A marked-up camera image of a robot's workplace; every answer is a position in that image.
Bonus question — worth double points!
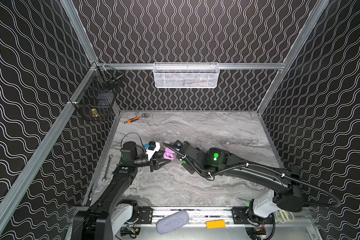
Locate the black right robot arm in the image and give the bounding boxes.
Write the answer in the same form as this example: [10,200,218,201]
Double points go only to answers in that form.
[164,142,341,218]

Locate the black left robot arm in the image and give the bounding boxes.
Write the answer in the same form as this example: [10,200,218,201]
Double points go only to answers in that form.
[71,142,175,240]

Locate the grey fabric pouch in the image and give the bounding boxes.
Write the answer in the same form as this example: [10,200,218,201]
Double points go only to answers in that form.
[156,211,190,235]

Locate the yellow block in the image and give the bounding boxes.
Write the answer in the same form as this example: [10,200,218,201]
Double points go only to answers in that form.
[206,220,226,230]

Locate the brass fitting in basket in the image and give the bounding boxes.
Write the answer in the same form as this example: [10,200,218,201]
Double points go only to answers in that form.
[90,109,99,118]

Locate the orange handled adjustable wrench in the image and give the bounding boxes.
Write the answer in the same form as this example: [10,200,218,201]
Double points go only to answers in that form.
[124,113,149,124]

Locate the aluminium front rail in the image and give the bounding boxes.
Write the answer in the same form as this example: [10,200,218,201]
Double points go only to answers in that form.
[71,206,314,227]

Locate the white mesh wall basket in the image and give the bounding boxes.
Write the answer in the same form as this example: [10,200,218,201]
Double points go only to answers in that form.
[153,62,220,89]

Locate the black wire wall basket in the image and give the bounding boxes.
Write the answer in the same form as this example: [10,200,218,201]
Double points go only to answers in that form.
[70,63,125,123]

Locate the white handled scissors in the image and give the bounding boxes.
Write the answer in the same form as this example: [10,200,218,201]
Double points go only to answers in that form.
[274,210,295,224]

